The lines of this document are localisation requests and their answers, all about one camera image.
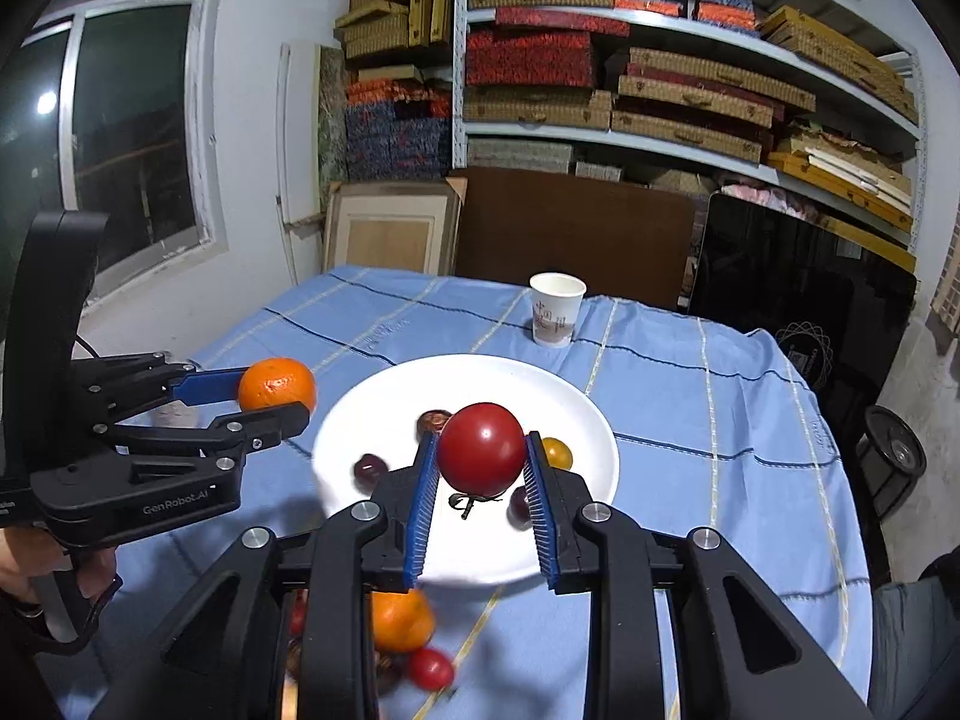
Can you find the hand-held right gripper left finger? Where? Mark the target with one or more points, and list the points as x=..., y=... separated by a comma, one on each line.
x=424, y=510

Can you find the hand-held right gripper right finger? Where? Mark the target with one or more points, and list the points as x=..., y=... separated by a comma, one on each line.
x=541, y=510

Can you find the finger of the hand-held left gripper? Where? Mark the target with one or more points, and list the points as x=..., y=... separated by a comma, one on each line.
x=202, y=386
x=262, y=424

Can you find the dark cherry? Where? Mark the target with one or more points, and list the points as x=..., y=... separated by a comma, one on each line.
x=519, y=506
x=370, y=469

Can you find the orange tangerine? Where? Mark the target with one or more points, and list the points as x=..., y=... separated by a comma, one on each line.
x=276, y=385
x=401, y=622

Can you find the yellow cherry tomato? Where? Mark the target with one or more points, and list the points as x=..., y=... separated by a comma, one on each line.
x=559, y=454

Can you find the white oval plate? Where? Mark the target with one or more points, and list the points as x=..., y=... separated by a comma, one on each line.
x=360, y=427

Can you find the person's left hand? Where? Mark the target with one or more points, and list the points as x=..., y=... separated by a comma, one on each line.
x=15, y=559

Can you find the blue striped tablecloth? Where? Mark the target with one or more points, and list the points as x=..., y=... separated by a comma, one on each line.
x=712, y=502

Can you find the white paper cup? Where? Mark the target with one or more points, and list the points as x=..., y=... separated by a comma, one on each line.
x=556, y=311

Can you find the framed wooden panel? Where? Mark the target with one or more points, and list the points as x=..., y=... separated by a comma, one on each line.
x=390, y=229

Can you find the white leaning board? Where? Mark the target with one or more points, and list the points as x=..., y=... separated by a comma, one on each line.
x=283, y=165

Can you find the brown wooden board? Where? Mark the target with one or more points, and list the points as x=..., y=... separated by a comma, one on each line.
x=570, y=232

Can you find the white framed dark window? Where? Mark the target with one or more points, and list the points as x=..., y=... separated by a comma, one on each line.
x=127, y=112

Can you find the green stone panel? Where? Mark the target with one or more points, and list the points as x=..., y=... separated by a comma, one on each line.
x=330, y=127

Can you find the stack of blue patterned boxes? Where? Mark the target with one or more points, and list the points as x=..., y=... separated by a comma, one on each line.
x=390, y=142

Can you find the black screen panel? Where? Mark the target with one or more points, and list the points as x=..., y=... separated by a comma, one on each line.
x=787, y=277

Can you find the black round stool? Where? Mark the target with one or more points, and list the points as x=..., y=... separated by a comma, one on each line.
x=892, y=457

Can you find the pile of small golden boxes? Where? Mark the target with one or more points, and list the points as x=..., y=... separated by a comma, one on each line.
x=375, y=30

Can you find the stack of tan woven boxes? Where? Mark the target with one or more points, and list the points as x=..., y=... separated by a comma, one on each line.
x=675, y=112

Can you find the white metal shelf rack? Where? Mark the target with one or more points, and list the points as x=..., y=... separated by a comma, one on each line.
x=459, y=52

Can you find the yellow wooden cases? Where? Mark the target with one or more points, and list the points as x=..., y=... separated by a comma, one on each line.
x=840, y=176

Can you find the large red patterned box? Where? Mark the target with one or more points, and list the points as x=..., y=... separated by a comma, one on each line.
x=529, y=56

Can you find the flat red patterned box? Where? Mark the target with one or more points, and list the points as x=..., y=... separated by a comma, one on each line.
x=562, y=20

